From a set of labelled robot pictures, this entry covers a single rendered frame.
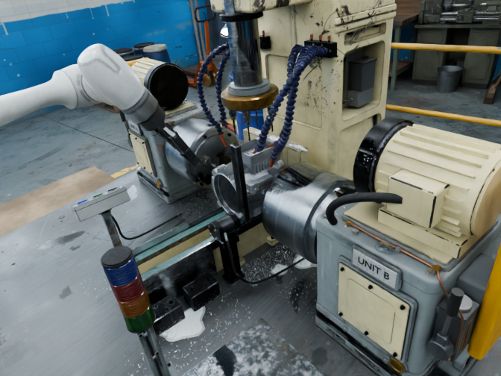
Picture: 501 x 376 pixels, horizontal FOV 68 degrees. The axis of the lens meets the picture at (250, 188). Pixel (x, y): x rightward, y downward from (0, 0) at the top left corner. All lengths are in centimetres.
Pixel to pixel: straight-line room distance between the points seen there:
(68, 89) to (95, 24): 594
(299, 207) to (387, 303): 31
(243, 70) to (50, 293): 96
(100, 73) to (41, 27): 571
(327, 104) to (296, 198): 37
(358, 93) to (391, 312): 74
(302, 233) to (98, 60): 64
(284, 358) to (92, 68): 79
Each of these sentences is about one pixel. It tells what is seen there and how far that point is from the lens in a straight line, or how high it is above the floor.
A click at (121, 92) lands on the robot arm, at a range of 100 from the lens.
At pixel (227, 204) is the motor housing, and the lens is 131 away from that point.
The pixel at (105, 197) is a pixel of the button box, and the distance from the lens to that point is 129.
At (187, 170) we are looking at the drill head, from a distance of 139.
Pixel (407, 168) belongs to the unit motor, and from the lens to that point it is 73.
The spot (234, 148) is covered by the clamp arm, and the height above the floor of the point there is 125.
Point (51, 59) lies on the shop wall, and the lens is 673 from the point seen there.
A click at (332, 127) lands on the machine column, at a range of 123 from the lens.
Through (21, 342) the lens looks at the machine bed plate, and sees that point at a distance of 134.
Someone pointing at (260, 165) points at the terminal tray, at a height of 110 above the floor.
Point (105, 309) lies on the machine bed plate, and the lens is 129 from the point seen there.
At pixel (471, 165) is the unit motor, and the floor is 134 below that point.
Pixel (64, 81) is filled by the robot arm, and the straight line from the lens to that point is 110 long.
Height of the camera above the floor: 167
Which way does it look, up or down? 31 degrees down
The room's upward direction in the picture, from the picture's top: 7 degrees counter-clockwise
